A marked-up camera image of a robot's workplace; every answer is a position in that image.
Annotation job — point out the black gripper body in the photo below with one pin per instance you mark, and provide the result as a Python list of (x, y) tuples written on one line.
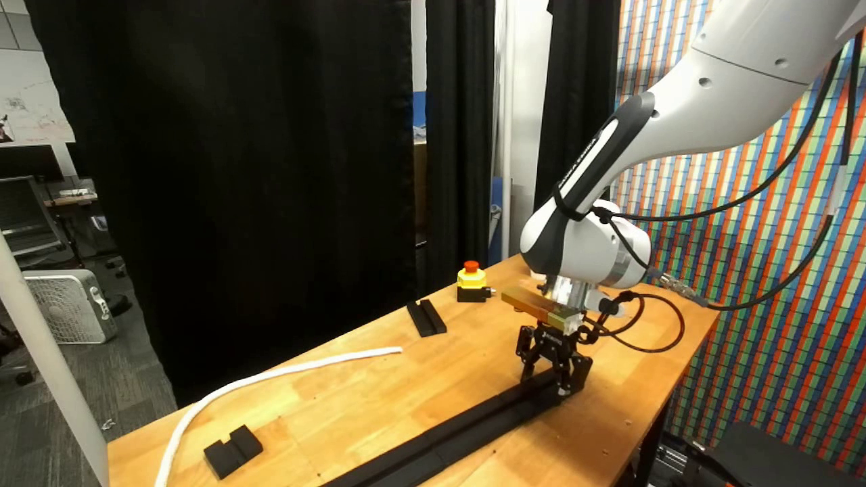
[(539, 341)]

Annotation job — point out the black track piece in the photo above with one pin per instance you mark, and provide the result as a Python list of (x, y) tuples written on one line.
[(401, 465), (534, 396), (426, 316), (465, 434)]

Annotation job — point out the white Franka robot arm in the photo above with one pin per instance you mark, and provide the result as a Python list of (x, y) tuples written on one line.
[(742, 70)]

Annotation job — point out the colourful woven backdrop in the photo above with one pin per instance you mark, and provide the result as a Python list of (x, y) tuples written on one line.
[(776, 230)]

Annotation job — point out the small black connector block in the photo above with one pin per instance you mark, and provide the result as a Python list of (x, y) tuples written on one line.
[(235, 451)]

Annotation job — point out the black curtain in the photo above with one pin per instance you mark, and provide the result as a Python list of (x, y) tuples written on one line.
[(252, 161)]

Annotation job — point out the grey computer case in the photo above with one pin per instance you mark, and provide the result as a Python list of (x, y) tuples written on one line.
[(75, 304)]

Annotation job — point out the yellow wrist camera box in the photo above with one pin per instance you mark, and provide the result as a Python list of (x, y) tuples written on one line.
[(549, 311)]

